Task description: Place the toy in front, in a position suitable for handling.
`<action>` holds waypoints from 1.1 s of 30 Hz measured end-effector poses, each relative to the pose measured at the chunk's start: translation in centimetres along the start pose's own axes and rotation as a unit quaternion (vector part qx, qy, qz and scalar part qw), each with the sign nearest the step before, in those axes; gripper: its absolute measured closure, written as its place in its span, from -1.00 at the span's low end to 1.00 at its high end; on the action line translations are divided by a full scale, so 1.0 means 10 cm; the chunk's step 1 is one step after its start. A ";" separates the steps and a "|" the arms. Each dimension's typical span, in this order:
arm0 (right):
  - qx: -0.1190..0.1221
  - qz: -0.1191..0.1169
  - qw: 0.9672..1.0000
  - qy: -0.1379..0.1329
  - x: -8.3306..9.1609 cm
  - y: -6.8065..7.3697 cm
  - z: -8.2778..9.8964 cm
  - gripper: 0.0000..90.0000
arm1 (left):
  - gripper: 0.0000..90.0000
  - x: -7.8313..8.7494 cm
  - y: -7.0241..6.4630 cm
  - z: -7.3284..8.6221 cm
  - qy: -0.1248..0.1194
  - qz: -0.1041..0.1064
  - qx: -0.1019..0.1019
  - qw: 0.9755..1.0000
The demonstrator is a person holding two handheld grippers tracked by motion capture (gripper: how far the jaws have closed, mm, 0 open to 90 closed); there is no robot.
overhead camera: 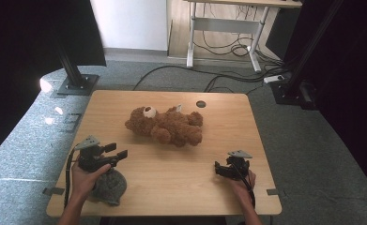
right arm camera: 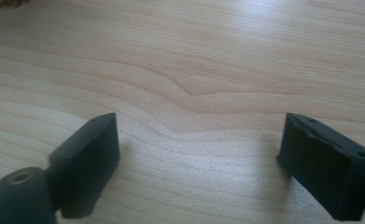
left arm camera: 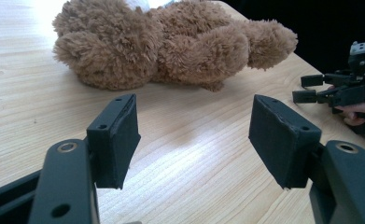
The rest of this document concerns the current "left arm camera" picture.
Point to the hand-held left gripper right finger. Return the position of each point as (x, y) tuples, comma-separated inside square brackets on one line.
[(279, 146)]

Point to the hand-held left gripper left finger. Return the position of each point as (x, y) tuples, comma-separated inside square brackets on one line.
[(113, 146)]

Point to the brown plush teddy bear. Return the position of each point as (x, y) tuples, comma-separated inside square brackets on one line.
[(171, 49)]

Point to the grey knit scarf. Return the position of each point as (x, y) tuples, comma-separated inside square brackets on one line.
[(138, 3)]

